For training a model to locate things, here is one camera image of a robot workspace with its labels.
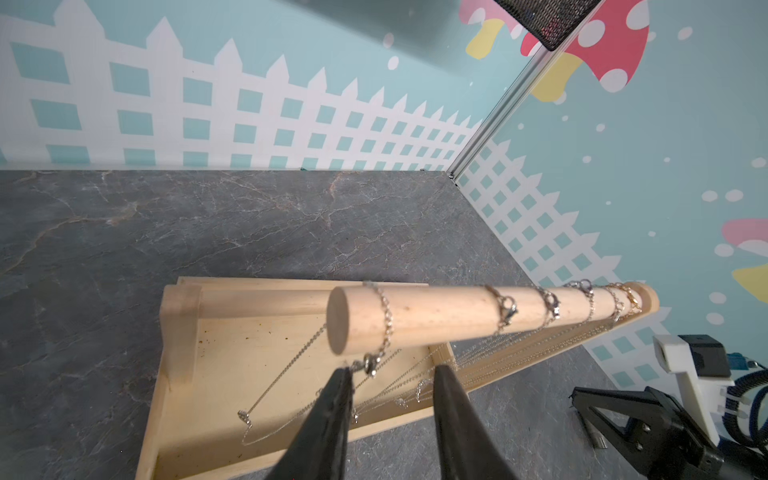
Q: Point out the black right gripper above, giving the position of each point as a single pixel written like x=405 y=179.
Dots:
x=654 y=434

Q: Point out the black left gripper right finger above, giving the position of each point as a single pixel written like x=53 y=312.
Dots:
x=465 y=449

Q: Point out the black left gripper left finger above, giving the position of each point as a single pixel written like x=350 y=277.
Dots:
x=319 y=449

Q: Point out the wooden jewelry display stand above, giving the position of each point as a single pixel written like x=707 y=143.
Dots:
x=244 y=360

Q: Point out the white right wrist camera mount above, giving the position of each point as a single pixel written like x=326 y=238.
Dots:
x=700 y=396

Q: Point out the black wire mesh basket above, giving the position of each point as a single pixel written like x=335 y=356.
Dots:
x=551 y=22

